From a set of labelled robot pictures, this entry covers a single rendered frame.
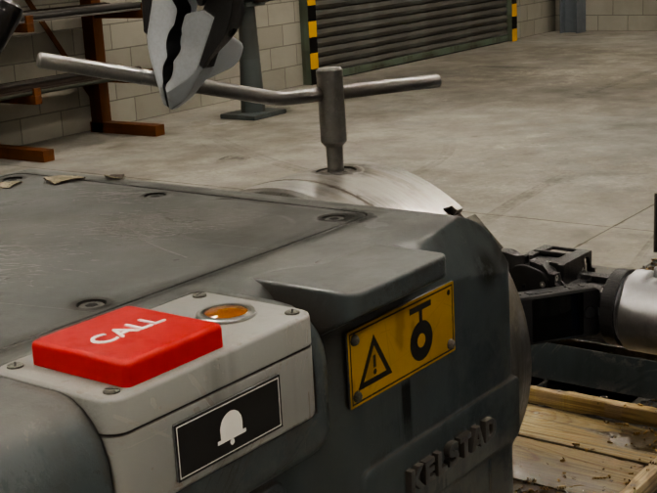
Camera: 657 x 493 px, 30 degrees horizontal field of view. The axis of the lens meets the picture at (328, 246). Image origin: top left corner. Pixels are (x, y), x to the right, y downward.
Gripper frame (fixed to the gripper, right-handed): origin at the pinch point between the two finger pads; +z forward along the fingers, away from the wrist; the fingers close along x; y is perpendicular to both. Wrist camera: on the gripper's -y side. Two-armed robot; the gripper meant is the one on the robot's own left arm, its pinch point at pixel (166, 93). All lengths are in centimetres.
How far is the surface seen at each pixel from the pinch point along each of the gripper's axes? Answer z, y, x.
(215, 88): -0.2, 4.4, -1.0
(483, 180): 233, 533, 206
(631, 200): 195, 519, 118
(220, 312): -6.0, -26.3, -28.4
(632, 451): 32, 46, -34
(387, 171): 4.0, 15.9, -11.8
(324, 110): 0.3, 12.2, -6.3
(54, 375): -5.3, -35.6, -27.5
